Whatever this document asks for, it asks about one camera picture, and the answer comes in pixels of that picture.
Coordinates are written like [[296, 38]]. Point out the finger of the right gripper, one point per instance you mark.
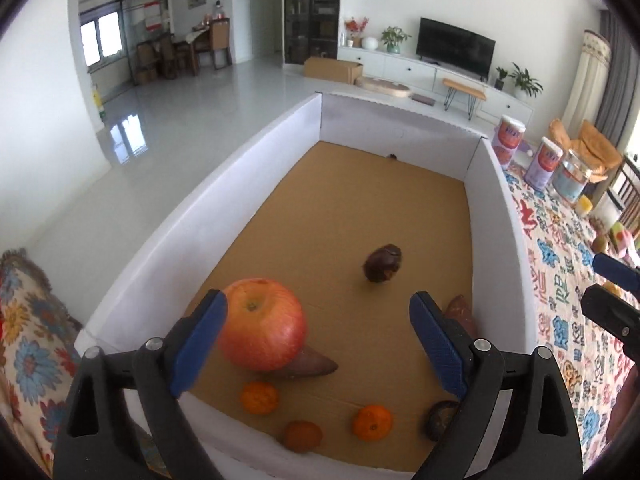
[[613, 315], [617, 272]]

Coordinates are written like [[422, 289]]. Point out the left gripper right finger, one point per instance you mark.
[[514, 420]]

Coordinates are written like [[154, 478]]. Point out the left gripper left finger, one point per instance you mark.
[[96, 439]]

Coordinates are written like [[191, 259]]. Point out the small orange mandarin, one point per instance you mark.
[[259, 398]]

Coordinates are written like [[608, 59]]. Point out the small purple sweet potato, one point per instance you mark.
[[460, 310]]

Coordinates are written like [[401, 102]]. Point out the red apple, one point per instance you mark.
[[265, 326]]

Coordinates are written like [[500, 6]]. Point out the large purple sweet potato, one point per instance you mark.
[[307, 363]]

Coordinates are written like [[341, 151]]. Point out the dark brown passion fruit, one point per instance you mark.
[[383, 264]]

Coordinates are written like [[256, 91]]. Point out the colourful snack bag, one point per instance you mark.
[[622, 242]]

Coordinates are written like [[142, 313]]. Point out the green kiwi fruit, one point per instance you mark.
[[601, 244]]

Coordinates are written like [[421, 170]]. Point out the patterned woven tablecloth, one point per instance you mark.
[[558, 248]]

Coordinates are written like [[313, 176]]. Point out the small yellow container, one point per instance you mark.
[[583, 206]]

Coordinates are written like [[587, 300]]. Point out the wooden chair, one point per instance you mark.
[[626, 186]]

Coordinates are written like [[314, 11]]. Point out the floral cushion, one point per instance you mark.
[[38, 358]]

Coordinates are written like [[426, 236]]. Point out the clear jar blue label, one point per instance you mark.
[[571, 177]]

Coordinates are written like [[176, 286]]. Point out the orange cushion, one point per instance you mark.
[[591, 147]]

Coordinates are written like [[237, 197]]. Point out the purple label can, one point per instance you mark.
[[543, 165]]

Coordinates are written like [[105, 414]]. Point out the orange label can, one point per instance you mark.
[[507, 139]]

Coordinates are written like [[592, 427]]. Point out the white tv cabinet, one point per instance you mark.
[[426, 79]]

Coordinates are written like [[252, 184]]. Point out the small wooden bench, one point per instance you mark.
[[473, 95]]

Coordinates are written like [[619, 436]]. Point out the white cardboard box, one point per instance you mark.
[[304, 203]]

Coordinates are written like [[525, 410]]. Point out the black television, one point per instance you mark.
[[447, 44]]

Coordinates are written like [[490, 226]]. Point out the potted green plant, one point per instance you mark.
[[393, 37]]

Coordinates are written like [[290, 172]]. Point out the dining table with chairs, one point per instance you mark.
[[170, 53]]

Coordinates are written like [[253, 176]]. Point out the red flower vase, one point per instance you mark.
[[354, 30]]

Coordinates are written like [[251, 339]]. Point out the brown cardboard box on floor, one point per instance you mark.
[[331, 69]]

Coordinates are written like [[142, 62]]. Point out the dark glass cabinet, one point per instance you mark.
[[310, 29]]

